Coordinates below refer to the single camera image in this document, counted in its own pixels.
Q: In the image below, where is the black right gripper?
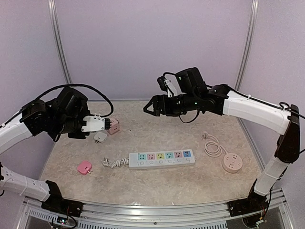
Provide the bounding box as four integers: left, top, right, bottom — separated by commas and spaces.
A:
143, 91, 199, 117

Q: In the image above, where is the pink plug adapter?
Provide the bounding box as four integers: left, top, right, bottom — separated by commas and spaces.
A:
77, 160, 92, 175

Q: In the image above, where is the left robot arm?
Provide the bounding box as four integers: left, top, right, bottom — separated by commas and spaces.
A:
0, 87, 90, 212

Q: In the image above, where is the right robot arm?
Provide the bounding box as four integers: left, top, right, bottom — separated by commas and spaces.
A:
143, 67, 302, 212

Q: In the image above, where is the white small plug adapter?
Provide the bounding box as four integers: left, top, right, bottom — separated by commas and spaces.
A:
93, 132, 107, 144

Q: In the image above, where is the pink cube socket adapter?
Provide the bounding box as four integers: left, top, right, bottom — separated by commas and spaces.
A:
107, 118, 120, 135

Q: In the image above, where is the white multicolour power strip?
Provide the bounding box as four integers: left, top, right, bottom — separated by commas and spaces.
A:
128, 149, 195, 170

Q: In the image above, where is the pink round socket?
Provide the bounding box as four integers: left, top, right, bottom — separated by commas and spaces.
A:
222, 153, 243, 174

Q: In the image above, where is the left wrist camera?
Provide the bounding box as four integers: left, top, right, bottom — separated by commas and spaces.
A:
81, 115, 112, 132

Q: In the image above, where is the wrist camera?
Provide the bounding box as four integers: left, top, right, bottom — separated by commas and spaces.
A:
157, 75, 178, 98
81, 115, 112, 132

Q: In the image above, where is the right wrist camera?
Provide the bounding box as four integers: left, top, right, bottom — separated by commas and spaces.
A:
157, 75, 178, 98

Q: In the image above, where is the left black camera cable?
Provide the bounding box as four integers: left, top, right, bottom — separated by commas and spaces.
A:
35, 83, 114, 118

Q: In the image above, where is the black camera cable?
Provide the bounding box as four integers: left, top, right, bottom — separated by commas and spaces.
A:
35, 83, 114, 118
178, 109, 200, 124

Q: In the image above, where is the right black camera cable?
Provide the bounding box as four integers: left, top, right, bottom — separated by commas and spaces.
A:
178, 109, 200, 124

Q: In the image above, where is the white power strip cord plug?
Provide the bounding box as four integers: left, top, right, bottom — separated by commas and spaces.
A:
102, 157, 129, 169

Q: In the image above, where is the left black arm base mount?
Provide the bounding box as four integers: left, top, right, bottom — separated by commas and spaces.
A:
41, 180, 84, 218

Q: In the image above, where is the aluminium front frame rail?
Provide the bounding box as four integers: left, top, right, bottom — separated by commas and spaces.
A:
17, 189, 295, 229

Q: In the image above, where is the left aluminium corner post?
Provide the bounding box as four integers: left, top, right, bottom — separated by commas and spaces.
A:
47, 0, 72, 84

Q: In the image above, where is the aluminium corner post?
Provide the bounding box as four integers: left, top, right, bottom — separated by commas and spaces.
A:
234, 0, 259, 91
47, 0, 72, 84

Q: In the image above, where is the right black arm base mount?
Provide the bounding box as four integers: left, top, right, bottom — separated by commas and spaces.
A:
227, 185, 268, 217

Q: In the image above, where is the right aluminium corner post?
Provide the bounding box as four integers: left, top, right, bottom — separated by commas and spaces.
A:
234, 0, 259, 91

